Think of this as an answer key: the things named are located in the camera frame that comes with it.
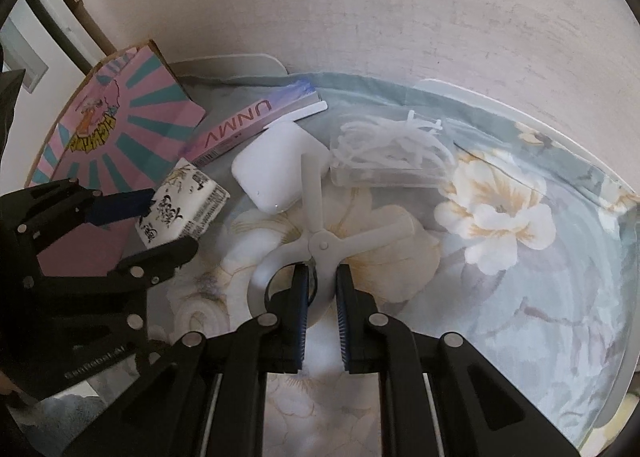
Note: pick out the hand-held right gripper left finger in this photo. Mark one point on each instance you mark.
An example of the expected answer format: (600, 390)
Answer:
(301, 307)

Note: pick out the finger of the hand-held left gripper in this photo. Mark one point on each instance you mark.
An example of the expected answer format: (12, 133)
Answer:
(120, 209)
(165, 253)

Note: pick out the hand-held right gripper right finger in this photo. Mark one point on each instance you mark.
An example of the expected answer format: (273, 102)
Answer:
(344, 307)

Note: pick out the red milk carton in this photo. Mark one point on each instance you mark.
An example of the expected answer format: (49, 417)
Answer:
(185, 202)

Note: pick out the white plastic scissors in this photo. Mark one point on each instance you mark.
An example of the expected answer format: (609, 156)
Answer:
(325, 242)

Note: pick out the pink printed cardboard box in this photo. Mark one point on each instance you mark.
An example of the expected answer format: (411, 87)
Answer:
(140, 112)

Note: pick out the white earbud case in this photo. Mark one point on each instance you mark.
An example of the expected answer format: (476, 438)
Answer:
(272, 167)

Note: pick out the long pink cosmetic box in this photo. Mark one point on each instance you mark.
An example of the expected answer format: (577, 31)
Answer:
(240, 124)

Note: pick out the bag of white strips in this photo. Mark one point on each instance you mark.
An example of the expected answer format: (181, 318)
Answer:
(385, 157)

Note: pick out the blue fleece garment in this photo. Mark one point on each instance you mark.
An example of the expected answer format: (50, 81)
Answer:
(85, 412)

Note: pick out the floral blue tablecloth tray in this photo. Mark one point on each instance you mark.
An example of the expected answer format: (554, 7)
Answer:
(525, 297)

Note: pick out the white folding table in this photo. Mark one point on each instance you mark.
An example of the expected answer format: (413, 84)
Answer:
(235, 63)

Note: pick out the white door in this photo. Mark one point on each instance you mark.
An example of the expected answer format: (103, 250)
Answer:
(55, 22)

